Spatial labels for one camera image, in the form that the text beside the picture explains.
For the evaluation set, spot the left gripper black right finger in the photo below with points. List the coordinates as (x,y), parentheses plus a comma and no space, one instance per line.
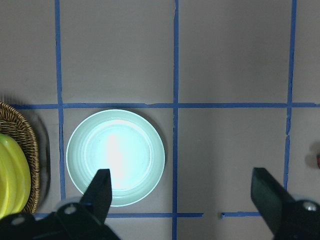
(270,198)

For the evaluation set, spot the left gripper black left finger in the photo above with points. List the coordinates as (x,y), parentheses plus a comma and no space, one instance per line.
(98,196)

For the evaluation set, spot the pale green round plate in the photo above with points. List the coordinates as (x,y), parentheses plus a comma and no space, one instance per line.
(123,142)

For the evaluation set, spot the yellow banana bunch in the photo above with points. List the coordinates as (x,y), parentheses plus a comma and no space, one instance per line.
(15,177)

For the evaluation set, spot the brown wicker basket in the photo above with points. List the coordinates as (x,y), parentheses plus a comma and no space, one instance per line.
(15,125)

